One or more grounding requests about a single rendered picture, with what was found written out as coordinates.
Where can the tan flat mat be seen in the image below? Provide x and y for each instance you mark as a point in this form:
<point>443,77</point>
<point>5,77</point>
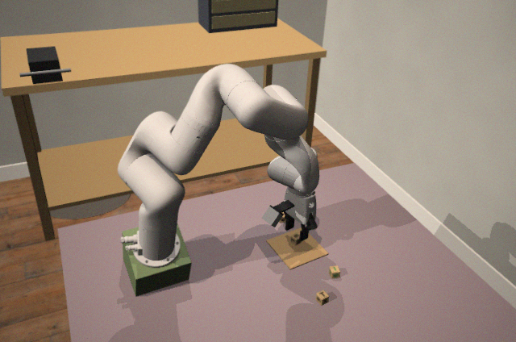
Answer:
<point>293,256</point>

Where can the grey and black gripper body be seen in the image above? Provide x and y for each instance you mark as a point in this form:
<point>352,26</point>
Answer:
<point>303,206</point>

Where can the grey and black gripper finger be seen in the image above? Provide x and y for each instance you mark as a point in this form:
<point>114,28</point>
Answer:
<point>311,226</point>
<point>289,222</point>

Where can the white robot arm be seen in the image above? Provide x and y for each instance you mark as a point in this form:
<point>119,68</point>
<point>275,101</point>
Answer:
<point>177,147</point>

